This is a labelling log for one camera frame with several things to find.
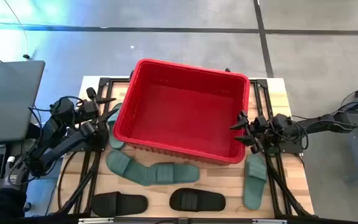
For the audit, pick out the silver metal bracket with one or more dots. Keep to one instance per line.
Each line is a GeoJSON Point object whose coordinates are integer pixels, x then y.
{"type": "Point", "coordinates": [269, 221]}
{"type": "Point", "coordinates": [95, 221]}

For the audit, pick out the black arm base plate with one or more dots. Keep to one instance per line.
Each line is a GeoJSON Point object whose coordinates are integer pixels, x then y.
{"type": "Point", "coordinates": [291, 149]}
{"type": "Point", "coordinates": [79, 148]}

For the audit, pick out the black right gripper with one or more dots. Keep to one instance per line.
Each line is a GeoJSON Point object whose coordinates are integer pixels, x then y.
{"type": "Point", "coordinates": [259, 130]}

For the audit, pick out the person's hand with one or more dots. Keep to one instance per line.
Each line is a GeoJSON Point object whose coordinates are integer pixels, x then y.
{"type": "Point", "coordinates": [14, 175]}

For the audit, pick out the green rubber slide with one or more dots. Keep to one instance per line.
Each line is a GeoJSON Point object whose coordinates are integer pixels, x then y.
{"type": "Point", "coordinates": [114, 141]}
{"type": "Point", "coordinates": [172, 173]}
{"type": "Point", "coordinates": [118, 163]}
{"type": "Point", "coordinates": [255, 186]}

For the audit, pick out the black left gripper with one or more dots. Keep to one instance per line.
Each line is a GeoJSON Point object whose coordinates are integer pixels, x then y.
{"type": "Point", "coordinates": [87, 111]}

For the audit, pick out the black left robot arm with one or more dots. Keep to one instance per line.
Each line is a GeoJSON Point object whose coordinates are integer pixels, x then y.
{"type": "Point", "coordinates": [70, 141]}

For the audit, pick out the black rubber slide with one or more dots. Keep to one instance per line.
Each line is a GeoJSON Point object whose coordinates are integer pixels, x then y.
{"type": "Point", "coordinates": [117, 203]}
{"type": "Point", "coordinates": [197, 200]}

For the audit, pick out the red plastic bin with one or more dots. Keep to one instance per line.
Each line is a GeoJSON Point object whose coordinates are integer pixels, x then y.
{"type": "Point", "coordinates": [182, 118]}

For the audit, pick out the black round knob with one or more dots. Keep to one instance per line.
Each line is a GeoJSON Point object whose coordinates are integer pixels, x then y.
{"type": "Point", "coordinates": [27, 206]}

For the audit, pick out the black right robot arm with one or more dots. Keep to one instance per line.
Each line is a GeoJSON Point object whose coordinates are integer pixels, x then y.
{"type": "Point", "coordinates": [319, 123]}

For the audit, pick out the black aluminium table frame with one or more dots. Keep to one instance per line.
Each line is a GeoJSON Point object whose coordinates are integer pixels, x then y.
{"type": "Point", "coordinates": [103, 81]}

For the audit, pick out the person's forearm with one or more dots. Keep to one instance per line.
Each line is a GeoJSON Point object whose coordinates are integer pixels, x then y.
{"type": "Point", "coordinates": [2, 205]}

